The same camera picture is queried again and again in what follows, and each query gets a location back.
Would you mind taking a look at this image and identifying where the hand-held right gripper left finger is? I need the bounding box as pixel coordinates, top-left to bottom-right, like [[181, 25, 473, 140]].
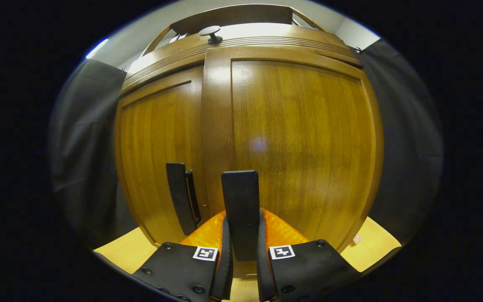
[[132, 210, 234, 302]]

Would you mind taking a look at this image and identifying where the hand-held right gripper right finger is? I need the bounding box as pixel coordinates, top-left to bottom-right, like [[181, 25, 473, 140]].
[[256, 208, 359, 302]]

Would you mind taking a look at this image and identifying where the wooden shoe cabinet door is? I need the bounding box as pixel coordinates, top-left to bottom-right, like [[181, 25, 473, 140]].
[[114, 65, 211, 247], [202, 45, 384, 263]]

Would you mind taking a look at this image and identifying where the wooden double-door shoe cabinet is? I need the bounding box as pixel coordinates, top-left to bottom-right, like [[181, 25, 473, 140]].
[[114, 4, 384, 279]]

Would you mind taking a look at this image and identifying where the black backdrop cloth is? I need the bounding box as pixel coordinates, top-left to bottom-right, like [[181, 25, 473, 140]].
[[51, 38, 444, 248]]

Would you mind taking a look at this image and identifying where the wooden drawer with black knob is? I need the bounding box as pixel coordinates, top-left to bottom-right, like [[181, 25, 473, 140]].
[[120, 24, 364, 95]]

